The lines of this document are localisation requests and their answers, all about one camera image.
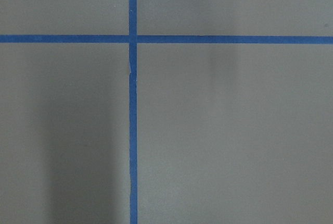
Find horizontal blue tape strip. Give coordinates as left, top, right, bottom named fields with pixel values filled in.
left=1, top=34, right=332, bottom=45

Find vertical blue tape strip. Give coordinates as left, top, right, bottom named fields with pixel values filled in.
left=129, top=0, right=138, bottom=224

